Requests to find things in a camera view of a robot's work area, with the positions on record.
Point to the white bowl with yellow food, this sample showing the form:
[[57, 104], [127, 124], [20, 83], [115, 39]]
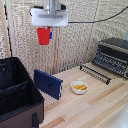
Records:
[[79, 87]]

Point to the black fabric storage bag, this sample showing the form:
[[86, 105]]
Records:
[[17, 93]]

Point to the black toaster oven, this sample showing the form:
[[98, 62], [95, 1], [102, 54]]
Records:
[[112, 56]]

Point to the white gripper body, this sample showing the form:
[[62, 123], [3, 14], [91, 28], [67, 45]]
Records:
[[49, 18]]

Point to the red plastic cup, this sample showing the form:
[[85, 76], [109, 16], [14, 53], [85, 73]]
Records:
[[43, 36]]

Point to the beige woven folding screen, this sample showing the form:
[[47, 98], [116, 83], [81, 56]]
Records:
[[83, 43]]

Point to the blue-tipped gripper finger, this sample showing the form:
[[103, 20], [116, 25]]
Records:
[[51, 33]]

